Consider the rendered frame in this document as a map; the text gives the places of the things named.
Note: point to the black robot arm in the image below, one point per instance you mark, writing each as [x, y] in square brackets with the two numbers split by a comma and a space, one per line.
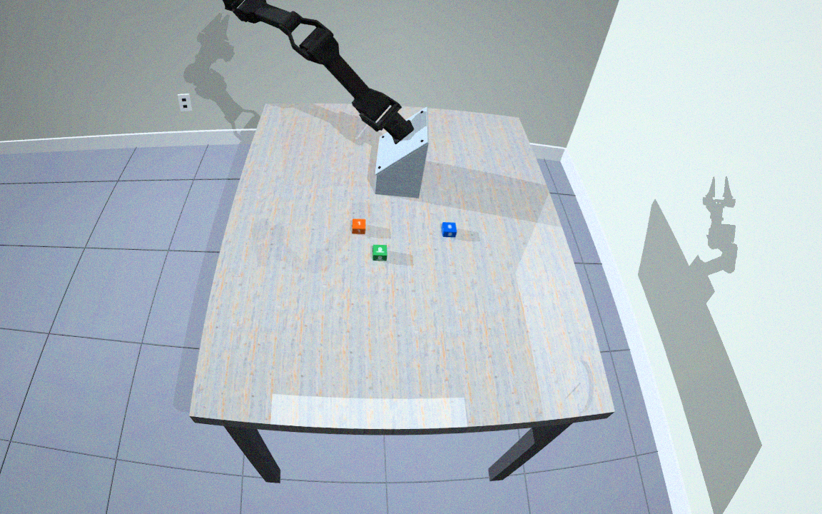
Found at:
[322, 48]

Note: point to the green block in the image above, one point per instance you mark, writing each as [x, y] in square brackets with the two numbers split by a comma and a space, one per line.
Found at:
[379, 252]

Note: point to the blue block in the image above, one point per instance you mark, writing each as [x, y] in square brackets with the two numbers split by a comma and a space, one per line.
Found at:
[449, 229]

